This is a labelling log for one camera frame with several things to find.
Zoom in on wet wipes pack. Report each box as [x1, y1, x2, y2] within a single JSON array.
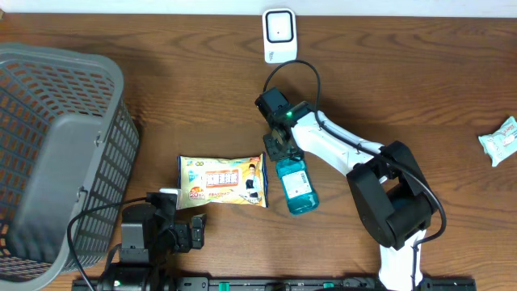
[[178, 154, 268, 209]]

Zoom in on teal mouthwash bottle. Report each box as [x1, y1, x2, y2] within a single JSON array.
[[275, 156, 319, 215]]

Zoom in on mint green wipes packet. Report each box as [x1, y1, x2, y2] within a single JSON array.
[[478, 116, 516, 167]]

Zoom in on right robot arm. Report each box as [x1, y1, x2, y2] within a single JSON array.
[[254, 87, 447, 290]]

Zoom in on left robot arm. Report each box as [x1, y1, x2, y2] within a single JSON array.
[[96, 203, 207, 291]]

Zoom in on white barcode scanner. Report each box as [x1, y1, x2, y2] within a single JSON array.
[[262, 8, 297, 64]]

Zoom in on grey plastic basket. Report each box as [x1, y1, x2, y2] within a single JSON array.
[[1, 43, 140, 290]]

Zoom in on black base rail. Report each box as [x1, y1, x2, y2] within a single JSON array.
[[71, 276, 477, 291]]

